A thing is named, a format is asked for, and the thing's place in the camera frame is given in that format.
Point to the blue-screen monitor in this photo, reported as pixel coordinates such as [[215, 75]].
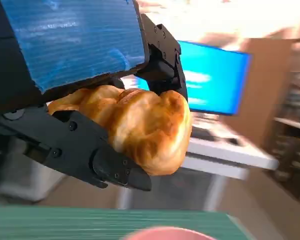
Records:
[[215, 82]]

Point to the long braided toy bread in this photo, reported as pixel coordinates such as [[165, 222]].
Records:
[[145, 125]]

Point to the white desk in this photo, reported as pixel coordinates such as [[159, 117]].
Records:
[[227, 155]]

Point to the green cutting mat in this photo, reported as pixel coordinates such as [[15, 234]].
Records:
[[65, 222]]

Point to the brown cardboard partition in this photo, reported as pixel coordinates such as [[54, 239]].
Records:
[[265, 87]]

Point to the pink bowl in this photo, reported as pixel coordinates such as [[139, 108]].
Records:
[[170, 233]]

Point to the black left robot hand blue tape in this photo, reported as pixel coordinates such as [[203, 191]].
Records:
[[65, 37]]

